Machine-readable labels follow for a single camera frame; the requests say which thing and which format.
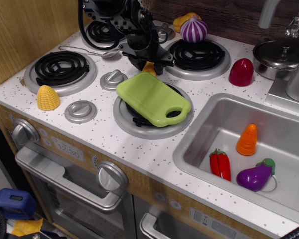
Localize silver oven door handle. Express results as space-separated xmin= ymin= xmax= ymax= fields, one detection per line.
xmin=15 ymin=147 xmax=122 ymax=214

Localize yellow toy knife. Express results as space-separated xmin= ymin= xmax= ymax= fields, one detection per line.
xmin=142 ymin=61 xmax=157 ymax=76

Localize green plastic cutting board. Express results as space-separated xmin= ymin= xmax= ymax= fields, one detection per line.
xmin=116 ymin=72 xmax=191 ymax=127

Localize silver oven knob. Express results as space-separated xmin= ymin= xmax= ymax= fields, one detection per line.
xmin=96 ymin=161 xmax=128 ymax=192
xmin=12 ymin=118 xmax=40 ymax=145

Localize front right black burner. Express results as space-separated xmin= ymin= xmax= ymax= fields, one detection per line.
xmin=112 ymin=82 xmax=194 ymax=140

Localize red toy chili peppers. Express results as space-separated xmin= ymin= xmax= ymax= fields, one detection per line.
xmin=209 ymin=149 xmax=231 ymax=181

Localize purple toy eggplant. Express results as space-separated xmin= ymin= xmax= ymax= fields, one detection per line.
xmin=236 ymin=158 xmax=276 ymax=192

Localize yellow cloth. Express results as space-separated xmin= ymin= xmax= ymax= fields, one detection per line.
xmin=11 ymin=218 xmax=43 ymax=236

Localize silver sink basin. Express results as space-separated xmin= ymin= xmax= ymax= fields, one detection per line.
xmin=173 ymin=93 xmax=299 ymax=223

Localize silver stove top knob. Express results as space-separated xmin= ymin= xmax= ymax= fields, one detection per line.
xmin=157 ymin=23 xmax=176 ymax=44
xmin=64 ymin=100 xmax=97 ymax=124
xmin=100 ymin=69 xmax=127 ymax=91

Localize metal spoon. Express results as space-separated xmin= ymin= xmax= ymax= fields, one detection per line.
xmin=58 ymin=45 xmax=120 ymax=59

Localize silver oven knob left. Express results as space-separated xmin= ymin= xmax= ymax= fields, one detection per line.
xmin=12 ymin=118 xmax=40 ymax=145

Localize yellow toy bell pepper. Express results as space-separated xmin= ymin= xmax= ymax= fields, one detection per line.
xmin=173 ymin=12 xmax=202 ymax=33

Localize black burner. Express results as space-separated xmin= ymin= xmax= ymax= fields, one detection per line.
xmin=80 ymin=21 xmax=118 ymax=51
xmin=112 ymin=82 xmax=194 ymax=140
xmin=165 ymin=40 xmax=231 ymax=81
xmin=24 ymin=51 xmax=97 ymax=97

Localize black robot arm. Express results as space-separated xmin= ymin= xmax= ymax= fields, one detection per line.
xmin=78 ymin=0 xmax=175 ymax=75

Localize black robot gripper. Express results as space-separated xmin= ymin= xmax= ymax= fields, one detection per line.
xmin=119 ymin=32 xmax=175 ymax=75

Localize yellow toy corn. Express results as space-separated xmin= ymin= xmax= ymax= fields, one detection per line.
xmin=37 ymin=85 xmax=60 ymax=111

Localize back left black burner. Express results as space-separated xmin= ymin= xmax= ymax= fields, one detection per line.
xmin=80 ymin=21 xmax=118 ymax=51

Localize steel pot with lid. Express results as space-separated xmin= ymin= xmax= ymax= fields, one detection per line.
xmin=253 ymin=40 xmax=299 ymax=81

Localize back right black burner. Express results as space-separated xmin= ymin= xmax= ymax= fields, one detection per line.
xmin=165 ymin=40 xmax=231 ymax=81

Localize purple white toy onion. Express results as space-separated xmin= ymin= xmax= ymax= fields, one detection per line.
xmin=180 ymin=16 xmax=209 ymax=43

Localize silver dishwasher door handle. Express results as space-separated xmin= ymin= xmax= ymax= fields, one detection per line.
xmin=139 ymin=213 xmax=170 ymax=239

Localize dark red toy pepper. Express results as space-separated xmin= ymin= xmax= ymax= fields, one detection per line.
xmin=228 ymin=58 xmax=254 ymax=87

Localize clear glass ornament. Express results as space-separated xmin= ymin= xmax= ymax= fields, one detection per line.
xmin=285 ymin=16 xmax=299 ymax=38

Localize silver oven knob right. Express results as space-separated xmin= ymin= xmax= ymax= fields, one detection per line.
xmin=96 ymin=161 xmax=128 ymax=192

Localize blue device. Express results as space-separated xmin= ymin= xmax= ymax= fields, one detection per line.
xmin=0 ymin=188 xmax=36 ymax=220

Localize orange toy carrot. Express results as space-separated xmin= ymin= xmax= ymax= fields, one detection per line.
xmin=236 ymin=124 xmax=258 ymax=156

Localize front left black burner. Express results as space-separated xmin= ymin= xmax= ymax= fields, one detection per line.
xmin=24 ymin=51 xmax=97 ymax=97

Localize silver faucet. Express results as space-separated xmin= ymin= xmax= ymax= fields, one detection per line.
xmin=258 ymin=0 xmax=281 ymax=29

